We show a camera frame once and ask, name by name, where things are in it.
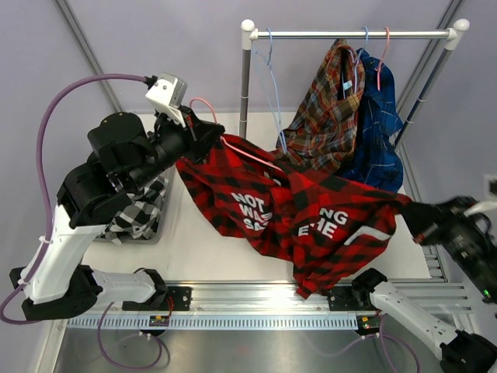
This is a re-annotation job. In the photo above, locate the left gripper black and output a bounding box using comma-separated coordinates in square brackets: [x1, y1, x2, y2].
[127, 104, 224, 192]

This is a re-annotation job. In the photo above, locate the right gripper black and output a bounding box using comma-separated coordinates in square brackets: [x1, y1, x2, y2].
[396, 193, 497, 300]

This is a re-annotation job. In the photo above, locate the pink hanger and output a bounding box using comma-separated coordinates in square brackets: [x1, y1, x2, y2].
[189, 97, 283, 172]
[375, 26, 391, 91]

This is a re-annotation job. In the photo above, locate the light blue wire hanger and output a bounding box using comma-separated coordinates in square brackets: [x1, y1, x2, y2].
[252, 28, 288, 155]

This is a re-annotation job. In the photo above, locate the red black plaid shirt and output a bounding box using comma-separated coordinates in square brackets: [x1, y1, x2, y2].
[176, 134, 410, 298]

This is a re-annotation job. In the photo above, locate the black white plaid shirt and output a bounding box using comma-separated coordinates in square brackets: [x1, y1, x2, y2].
[98, 176, 169, 245]

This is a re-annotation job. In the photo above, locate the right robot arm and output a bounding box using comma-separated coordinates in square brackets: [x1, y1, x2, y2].
[351, 197, 496, 372]

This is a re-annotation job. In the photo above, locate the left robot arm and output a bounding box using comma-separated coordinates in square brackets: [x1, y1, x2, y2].
[9, 106, 225, 323]

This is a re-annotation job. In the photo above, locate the blue shirt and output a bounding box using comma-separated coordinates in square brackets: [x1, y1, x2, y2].
[337, 48, 403, 192]

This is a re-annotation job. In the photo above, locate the brown plaid shirt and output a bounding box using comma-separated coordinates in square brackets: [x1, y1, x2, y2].
[272, 39, 366, 174]

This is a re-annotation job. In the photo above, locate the blue hanger right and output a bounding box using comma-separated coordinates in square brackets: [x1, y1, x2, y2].
[341, 26, 369, 96]

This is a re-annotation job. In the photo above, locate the clothes rack metal white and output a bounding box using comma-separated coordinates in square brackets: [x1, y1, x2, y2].
[238, 19, 470, 148]

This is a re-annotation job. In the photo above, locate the clear plastic bin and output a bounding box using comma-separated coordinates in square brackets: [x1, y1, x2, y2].
[92, 134, 170, 248]

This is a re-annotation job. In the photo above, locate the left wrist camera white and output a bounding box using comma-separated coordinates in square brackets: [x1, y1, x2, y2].
[145, 73, 188, 128]

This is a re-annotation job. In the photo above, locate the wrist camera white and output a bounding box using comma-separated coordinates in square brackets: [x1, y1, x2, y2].
[145, 73, 188, 128]
[464, 174, 496, 217]

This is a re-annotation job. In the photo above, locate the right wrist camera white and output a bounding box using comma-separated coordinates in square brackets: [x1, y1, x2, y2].
[464, 174, 496, 217]

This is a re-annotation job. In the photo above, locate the aluminium rail base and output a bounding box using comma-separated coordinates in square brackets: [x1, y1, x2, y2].
[77, 281, 473, 312]

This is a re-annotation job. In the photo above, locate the white slotted cable duct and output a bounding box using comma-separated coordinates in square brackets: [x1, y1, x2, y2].
[67, 314, 360, 330]

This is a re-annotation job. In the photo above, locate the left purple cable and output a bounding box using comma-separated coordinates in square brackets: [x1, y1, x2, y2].
[0, 73, 151, 326]

